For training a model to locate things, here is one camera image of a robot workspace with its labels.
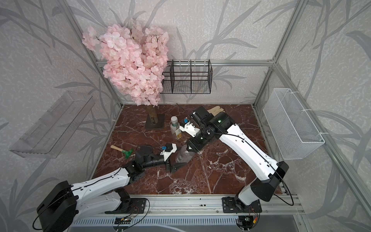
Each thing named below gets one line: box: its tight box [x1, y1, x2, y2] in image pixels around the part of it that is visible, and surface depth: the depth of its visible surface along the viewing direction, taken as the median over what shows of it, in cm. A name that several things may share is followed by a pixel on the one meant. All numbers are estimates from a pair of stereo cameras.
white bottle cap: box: [170, 116, 178, 124], surface depth 88 cm
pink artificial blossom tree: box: [81, 19, 170, 129], surface depth 67 cm
